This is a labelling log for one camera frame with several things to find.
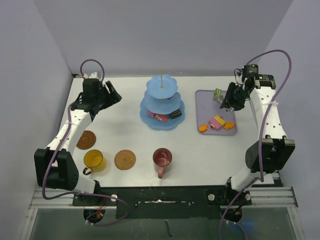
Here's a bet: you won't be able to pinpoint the green striped macaron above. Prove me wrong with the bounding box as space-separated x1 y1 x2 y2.
213 88 223 95

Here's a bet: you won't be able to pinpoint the yellow pink cake slice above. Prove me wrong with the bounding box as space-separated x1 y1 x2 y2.
213 115 226 127

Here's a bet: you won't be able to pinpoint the pink strawberry cake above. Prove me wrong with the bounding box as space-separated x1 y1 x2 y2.
208 117 222 130

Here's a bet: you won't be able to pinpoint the chocolate layered cake slice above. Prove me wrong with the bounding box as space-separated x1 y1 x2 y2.
169 109 182 119

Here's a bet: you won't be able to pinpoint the red pink macaron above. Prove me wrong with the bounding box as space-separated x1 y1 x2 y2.
153 114 169 123

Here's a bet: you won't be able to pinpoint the metal tongs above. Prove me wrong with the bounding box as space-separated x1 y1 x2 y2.
212 94 224 105

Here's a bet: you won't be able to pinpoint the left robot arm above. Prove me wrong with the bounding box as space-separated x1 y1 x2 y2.
34 78 122 206

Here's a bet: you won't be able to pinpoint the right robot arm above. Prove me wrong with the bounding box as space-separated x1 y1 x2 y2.
220 64 296 205

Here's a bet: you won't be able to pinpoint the orange cookie right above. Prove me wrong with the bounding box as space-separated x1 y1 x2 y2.
223 121 236 130

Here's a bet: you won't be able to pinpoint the orange cookie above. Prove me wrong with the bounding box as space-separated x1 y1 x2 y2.
198 124 208 133
223 121 236 130

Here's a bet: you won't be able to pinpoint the purple serving tray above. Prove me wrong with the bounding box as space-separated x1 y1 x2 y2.
195 89 238 136

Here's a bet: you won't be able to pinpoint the brown wooden coaster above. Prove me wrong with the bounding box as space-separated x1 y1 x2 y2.
76 130 97 150

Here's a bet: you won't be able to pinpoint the orange cookie left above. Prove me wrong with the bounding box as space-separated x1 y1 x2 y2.
198 124 208 133

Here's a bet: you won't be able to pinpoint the yellow enamel mug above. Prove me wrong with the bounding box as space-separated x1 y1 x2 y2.
82 149 107 176

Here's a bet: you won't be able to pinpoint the blue three-tier cake stand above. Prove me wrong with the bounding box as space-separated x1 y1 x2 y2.
139 72 186 131

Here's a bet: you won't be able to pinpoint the woven rattan coaster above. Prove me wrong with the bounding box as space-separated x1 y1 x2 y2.
114 149 136 171

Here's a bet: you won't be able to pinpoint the pink patterned mug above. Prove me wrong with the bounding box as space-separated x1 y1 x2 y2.
152 148 173 179

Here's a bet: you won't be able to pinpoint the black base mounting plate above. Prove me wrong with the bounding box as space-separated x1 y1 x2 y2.
72 185 252 220

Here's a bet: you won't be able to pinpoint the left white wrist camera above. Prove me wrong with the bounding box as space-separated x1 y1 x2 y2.
82 71 99 79

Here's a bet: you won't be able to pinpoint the aluminium rail frame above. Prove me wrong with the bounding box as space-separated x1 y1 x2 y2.
30 173 298 209

